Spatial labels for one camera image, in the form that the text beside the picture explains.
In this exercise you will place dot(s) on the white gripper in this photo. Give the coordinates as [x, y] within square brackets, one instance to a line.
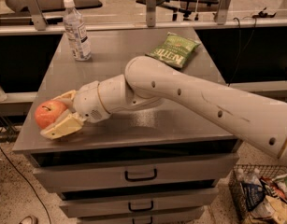
[88, 102]

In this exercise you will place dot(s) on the red apple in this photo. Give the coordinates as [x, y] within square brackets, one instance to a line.
[48, 112]

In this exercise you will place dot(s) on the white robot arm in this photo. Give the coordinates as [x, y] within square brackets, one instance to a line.
[255, 119]

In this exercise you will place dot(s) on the green jalapeno chip bag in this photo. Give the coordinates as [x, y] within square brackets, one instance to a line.
[174, 51]

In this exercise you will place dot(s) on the blue snack bag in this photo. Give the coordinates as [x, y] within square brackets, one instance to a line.
[253, 191]

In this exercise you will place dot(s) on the yellow snack bag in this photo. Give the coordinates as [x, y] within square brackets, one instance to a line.
[272, 209]

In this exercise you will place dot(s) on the top grey drawer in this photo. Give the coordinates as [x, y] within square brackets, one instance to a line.
[122, 174]

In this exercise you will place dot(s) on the grey drawer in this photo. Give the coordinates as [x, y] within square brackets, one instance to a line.
[156, 217]
[122, 174]
[139, 203]

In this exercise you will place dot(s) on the clear plastic water bottle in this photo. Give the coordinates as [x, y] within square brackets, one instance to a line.
[76, 32]

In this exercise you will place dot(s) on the middle grey drawer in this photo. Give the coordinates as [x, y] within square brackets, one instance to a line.
[139, 203]

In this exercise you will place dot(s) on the grey drawer cabinet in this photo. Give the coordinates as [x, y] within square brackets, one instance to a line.
[165, 131]

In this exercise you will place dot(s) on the bottom grey drawer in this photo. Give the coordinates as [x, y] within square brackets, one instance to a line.
[156, 217]

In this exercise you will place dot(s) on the metal railing post left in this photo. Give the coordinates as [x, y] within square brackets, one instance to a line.
[36, 14]

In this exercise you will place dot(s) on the metal railing post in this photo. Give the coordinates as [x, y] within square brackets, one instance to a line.
[150, 13]
[36, 14]
[221, 14]

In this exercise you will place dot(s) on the metal railing post middle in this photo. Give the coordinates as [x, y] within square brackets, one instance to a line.
[150, 13]

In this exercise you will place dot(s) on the metal railing post right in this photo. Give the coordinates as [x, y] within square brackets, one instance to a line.
[221, 14]

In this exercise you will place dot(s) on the wire basket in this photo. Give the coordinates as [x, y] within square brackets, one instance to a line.
[237, 192]

